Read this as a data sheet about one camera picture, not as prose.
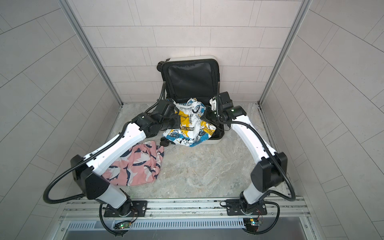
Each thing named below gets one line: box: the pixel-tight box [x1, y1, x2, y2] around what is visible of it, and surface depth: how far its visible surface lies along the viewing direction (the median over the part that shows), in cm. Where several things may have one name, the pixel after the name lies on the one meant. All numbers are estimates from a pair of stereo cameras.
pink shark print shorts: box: [102, 140, 164, 186], surface depth 83 cm
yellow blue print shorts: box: [163, 98, 217, 147], surface depth 78 cm
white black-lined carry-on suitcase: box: [156, 55, 225, 145], surface depth 94 cm
